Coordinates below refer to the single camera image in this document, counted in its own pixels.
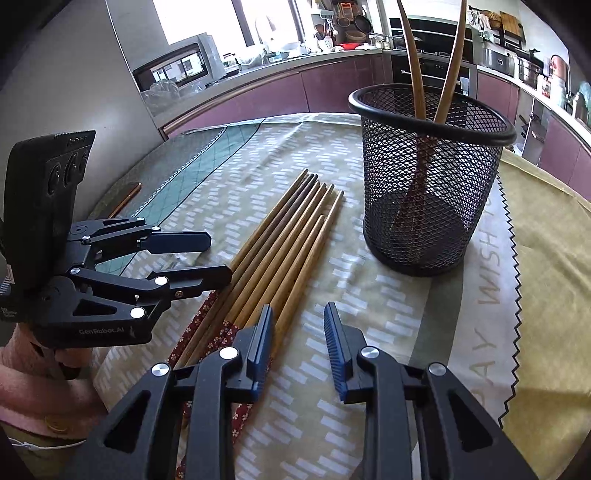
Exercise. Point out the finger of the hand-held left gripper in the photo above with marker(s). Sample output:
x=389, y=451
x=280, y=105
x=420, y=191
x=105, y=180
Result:
x=180, y=242
x=198, y=279

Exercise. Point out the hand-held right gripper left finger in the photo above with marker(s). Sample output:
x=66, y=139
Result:
x=264, y=337

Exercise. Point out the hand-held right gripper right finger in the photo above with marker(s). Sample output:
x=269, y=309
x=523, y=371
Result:
x=334, y=341

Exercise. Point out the bundle of wooden chopsticks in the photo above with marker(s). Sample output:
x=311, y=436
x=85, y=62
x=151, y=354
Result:
x=286, y=230

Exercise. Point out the black mesh basket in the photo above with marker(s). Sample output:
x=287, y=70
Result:
x=415, y=221

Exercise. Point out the person's left forearm pink sleeve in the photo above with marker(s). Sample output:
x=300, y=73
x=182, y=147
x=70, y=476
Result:
x=32, y=387

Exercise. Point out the patterned beige teal table cloth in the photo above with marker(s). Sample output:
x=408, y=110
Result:
x=323, y=286

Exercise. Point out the black smartphone orange edge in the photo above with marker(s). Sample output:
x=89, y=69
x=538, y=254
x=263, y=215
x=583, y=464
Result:
x=125, y=198

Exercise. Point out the grey refrigerator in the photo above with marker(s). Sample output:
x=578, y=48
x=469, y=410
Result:
x=69, y=83

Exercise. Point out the clear plastic bag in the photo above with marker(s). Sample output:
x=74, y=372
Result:
x=161, y=94

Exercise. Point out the white microwave oven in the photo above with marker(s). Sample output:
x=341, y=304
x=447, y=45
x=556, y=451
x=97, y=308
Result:
x=171, y=67

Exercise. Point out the pink lower cabinets window side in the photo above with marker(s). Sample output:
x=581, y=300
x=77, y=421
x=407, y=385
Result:
x=277, y=92

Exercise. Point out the kitchen window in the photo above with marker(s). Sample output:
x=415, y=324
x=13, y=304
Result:
x=207, y=18

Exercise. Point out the black built-in oven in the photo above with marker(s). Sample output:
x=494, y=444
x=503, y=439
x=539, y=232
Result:
x=434, y=64

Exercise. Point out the pink lower cabinets long run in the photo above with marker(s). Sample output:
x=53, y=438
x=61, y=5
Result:
x=558, y=147

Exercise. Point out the dark brown single chopstick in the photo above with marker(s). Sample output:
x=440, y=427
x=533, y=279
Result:
x=411, y=55

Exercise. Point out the black range hood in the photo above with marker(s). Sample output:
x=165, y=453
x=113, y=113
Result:
x=434, y=32

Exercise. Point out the silver rice cooker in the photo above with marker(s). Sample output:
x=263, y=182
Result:
x=498, y=60

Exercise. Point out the steel stock pot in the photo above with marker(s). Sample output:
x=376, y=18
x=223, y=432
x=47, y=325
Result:
x=528, y=71

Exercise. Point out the green plastic wrapped appliance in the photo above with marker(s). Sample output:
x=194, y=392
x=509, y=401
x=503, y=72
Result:
x=585, y=101

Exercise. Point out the pink thermos jug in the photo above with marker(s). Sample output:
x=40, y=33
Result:
x=558, y=74

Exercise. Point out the black rack with cutting boards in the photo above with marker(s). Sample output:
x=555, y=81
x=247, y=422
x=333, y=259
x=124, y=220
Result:
x=508, y=23

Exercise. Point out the wall utensil rack with pans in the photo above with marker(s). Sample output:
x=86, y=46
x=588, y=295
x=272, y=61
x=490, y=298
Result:
x=351, y=21

